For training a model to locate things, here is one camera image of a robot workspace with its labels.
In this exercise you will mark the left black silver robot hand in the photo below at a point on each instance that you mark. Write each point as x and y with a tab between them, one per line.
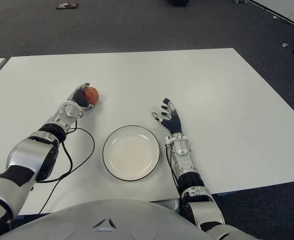
79	96

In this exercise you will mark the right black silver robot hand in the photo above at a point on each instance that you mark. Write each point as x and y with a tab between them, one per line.
173	122

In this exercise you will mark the red apple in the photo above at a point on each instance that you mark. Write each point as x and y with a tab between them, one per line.
92	95

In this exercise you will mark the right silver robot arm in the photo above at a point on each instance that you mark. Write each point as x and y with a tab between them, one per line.
187	165

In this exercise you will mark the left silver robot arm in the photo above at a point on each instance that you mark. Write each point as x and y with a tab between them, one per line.
32	155

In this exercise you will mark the white plate with black rim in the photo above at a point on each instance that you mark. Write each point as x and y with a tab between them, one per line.
130	152

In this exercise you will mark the dark patterned item on floor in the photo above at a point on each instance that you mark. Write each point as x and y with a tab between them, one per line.
67	6

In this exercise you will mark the silver robot torso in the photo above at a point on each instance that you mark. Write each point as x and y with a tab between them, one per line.
107	220

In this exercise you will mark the dark chair base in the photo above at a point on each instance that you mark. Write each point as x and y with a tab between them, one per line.
178	2

